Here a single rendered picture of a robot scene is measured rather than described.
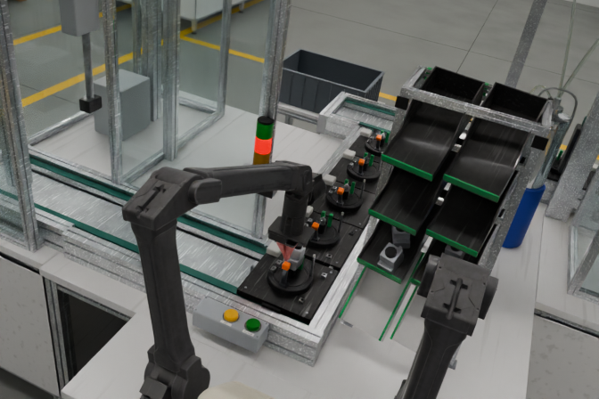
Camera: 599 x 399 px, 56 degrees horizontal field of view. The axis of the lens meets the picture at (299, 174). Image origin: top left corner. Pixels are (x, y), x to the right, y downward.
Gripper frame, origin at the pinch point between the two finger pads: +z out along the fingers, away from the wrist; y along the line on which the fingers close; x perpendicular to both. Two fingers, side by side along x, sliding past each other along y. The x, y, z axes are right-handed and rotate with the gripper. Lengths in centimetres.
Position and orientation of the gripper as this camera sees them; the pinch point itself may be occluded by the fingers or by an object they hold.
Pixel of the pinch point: (287, 256)
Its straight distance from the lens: 145.1
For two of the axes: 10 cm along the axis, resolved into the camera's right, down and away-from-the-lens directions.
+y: -9.1, -3.1, 2.8
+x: -4.0, 4.5, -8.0
